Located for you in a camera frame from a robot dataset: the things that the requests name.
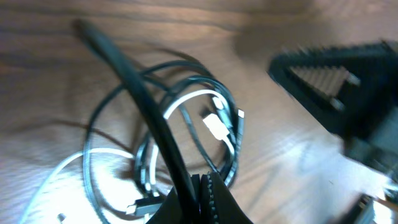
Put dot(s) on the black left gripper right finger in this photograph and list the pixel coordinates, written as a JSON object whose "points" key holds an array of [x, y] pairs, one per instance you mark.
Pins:
{"points": [[217, 204]]}

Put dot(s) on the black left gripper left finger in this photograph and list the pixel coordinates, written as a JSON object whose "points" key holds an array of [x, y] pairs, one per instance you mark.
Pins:
{"points": [[170, 211]]}

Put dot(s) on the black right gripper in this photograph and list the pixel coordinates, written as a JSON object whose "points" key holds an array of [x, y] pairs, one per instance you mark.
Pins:
{"points": [[351, 90]]}

